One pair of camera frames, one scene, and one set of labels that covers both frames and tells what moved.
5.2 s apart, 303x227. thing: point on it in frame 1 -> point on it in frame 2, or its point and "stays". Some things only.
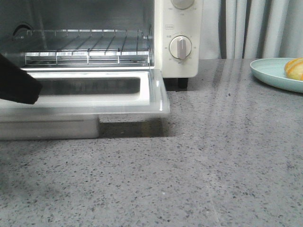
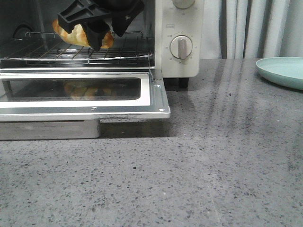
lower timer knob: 180,47 stays
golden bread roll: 294,68 -> 77,36
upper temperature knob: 182,4 stays
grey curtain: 249,29 stays
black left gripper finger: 17,85 -> 79,12
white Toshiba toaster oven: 163,34 stays
